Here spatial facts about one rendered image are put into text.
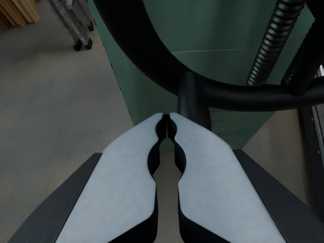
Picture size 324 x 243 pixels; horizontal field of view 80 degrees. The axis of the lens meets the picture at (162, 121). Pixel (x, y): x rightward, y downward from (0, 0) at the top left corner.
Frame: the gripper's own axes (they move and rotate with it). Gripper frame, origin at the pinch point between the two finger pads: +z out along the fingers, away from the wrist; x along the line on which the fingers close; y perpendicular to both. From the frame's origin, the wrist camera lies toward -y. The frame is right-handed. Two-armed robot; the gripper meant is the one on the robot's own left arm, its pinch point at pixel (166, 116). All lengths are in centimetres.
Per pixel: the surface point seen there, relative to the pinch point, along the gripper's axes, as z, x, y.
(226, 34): 27.1, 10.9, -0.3
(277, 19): 11.3, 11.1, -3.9
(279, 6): 11.0, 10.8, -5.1
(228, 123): 44, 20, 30
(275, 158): 54, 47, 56
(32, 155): 58, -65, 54
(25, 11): 141, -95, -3
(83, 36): 115, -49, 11
